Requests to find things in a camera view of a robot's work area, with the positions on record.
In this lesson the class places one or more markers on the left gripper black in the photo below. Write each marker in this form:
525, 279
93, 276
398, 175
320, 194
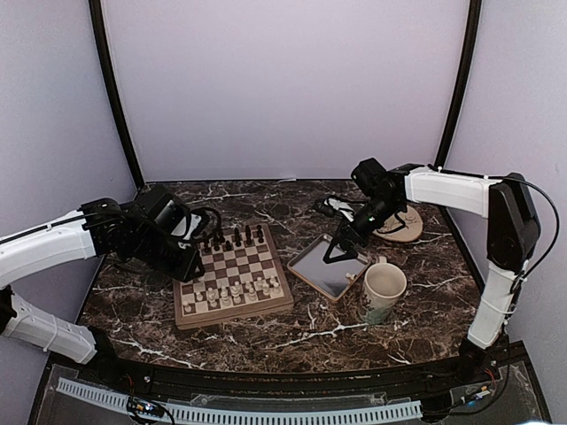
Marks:
186, 271

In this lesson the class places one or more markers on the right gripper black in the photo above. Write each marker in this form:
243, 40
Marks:
346, 241

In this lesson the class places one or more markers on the white bishop chess piece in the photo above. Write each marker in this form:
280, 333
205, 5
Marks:
225, 298

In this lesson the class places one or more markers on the white chess piece tall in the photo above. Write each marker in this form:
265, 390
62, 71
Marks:
236, 291

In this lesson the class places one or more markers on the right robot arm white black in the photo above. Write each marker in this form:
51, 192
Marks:
503, 203

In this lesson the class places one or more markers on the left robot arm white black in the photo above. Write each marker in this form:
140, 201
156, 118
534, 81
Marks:
54, 243

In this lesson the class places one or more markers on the wooden chess board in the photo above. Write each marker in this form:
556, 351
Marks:
243, 278

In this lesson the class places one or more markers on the metal tray wood rim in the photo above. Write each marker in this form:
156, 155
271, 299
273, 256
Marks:
323, 265

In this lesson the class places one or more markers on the beige decorated ceramic plate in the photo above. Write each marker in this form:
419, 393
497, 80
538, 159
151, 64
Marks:
402, 227

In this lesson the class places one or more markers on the ceramic mug shell print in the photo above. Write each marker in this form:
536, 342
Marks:
382, 287

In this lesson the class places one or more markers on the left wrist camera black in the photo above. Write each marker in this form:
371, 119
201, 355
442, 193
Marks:
164, 209

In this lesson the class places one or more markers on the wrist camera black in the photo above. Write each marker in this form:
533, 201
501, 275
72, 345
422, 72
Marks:
164, 209
367, 175

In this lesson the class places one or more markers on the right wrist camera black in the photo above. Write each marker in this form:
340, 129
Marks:
367, 175

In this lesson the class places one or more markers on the white slotted cable duct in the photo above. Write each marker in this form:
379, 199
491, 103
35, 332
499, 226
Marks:
233, 410

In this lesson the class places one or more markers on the black front rail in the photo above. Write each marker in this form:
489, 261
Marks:
321, 366

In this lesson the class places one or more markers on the left black frame post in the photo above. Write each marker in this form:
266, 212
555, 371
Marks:
112, 92

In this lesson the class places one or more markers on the black frame post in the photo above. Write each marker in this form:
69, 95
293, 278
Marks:
112, 92
461, 82

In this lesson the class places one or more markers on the right black frame post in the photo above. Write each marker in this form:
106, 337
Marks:
461, 82

